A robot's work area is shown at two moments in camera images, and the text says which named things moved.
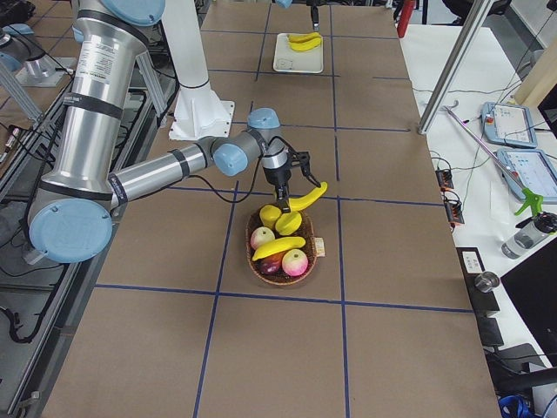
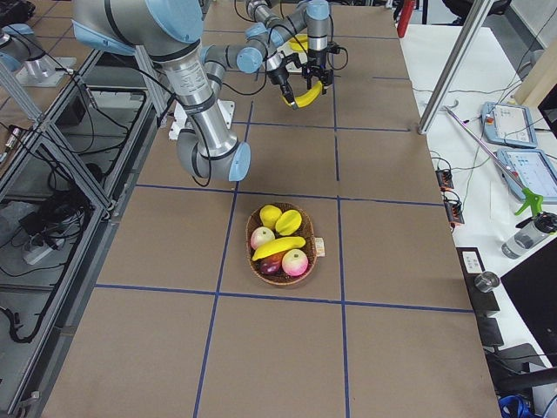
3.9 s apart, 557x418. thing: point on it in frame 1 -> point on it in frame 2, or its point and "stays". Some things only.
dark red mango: [272, 264] stays
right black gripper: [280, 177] -> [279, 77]
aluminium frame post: [479, 13] stays
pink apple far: [260, 236] stays
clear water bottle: [542, 225] stays
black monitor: [533, 286] stays
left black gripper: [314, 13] -> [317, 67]
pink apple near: [295, 262] stays
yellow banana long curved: [302, 202] -> [306, 98]
